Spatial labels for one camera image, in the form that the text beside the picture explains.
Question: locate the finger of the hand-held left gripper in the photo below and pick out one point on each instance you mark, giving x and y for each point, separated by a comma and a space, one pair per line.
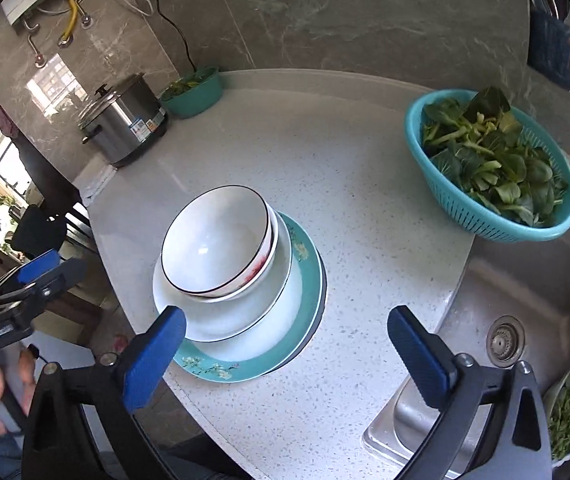
40, 264
57, 280

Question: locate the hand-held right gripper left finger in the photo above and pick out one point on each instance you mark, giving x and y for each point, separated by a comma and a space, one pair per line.
155, 360

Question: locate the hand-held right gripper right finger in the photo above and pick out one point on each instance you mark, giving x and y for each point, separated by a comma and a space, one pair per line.
415, 355

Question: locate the wide white bowl black rim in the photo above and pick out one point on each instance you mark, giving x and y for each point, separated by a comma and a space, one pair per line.
245, 320

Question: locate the teal floral plate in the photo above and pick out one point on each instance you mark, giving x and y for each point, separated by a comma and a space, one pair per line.
265, 360
320, 285

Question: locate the deep white bowl black rim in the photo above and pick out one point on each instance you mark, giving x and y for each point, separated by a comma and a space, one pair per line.
210, 240

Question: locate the white bowl with red dots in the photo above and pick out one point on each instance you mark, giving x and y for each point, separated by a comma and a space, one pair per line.
265, 266

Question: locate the black chair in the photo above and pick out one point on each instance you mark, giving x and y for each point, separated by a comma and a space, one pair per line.
40, 232

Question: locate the sink drain strainer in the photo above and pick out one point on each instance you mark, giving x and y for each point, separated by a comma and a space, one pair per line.
505, 341

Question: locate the stainless steel sink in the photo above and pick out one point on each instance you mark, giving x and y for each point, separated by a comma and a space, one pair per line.
540, 285

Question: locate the teal plastic colander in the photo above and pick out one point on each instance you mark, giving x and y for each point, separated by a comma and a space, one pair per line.
465, 215

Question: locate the stainless steel cooker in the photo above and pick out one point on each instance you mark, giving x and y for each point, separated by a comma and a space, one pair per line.
125, 125

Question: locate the leafy greens in colander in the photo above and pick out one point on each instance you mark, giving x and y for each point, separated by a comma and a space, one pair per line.
495, 170

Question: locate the teal plastic basin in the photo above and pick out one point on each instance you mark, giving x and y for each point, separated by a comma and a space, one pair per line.
195, 104

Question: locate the greens in teal basin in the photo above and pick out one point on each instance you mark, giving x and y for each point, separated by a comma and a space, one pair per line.
185, 85

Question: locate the blue plastic basket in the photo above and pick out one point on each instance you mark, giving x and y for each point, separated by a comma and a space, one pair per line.
555, 55

